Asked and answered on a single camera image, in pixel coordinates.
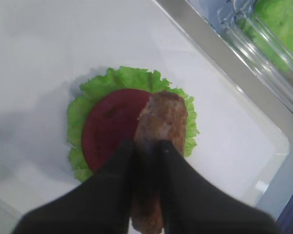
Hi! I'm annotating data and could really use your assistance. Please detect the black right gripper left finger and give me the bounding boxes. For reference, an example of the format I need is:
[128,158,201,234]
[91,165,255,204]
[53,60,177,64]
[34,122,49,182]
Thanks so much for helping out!
[12,141,133,234]

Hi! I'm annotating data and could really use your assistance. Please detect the red tomato slice on tray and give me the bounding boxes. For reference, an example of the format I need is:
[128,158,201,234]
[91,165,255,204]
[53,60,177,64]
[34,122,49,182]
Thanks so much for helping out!
[81,89,151,172]

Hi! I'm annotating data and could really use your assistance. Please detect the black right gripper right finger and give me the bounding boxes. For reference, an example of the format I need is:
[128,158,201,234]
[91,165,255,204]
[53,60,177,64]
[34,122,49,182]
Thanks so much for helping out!
[158,140,281,234]

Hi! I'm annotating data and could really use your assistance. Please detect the brown meat patty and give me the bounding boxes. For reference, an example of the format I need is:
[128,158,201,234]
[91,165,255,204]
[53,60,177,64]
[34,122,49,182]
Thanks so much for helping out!
[131,91,188,234]

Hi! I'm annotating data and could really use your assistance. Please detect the green lettuce leaves in container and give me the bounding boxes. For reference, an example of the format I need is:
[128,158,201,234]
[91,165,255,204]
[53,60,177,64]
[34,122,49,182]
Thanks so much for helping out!
[237,0,293,72]

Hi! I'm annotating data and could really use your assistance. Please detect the white paper tray liner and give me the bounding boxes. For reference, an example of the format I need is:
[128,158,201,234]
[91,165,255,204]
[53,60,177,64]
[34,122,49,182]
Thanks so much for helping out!
[0,0,291,234]

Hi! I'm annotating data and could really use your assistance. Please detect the white rectangular serving tray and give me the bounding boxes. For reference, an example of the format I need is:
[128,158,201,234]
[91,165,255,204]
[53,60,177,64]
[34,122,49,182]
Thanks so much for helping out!
[0,0,293,234]

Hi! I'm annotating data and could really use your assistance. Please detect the green lettuce leaf on tray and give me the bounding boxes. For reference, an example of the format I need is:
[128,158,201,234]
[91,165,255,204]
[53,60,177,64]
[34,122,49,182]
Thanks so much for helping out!
[66,66,200,182]

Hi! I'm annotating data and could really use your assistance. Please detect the clear lettuce cheese container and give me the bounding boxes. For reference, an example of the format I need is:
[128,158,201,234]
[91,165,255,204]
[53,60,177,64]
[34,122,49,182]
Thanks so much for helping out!
[189,0,293,114]

